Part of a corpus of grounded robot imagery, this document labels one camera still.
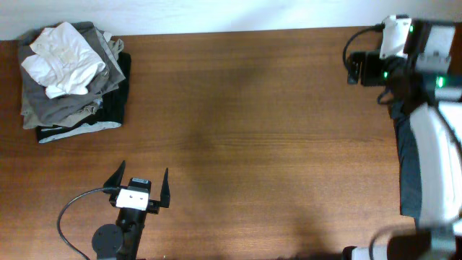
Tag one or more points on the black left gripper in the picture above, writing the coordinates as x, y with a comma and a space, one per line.
154, 206

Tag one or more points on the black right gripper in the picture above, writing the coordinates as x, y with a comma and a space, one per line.
353, 67

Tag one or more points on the dark green t-shirt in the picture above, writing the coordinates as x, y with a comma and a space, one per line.
409, 167

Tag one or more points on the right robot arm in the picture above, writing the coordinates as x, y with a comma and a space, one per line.
418, 65

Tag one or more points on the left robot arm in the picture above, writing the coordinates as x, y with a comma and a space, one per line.
121, 239

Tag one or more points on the dark grey folded garment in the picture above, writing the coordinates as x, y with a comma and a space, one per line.
66, 67

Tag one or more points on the beige folded garment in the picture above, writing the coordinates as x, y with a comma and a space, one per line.
90, 112

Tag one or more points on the white folded garment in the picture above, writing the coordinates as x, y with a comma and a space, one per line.
62, 61

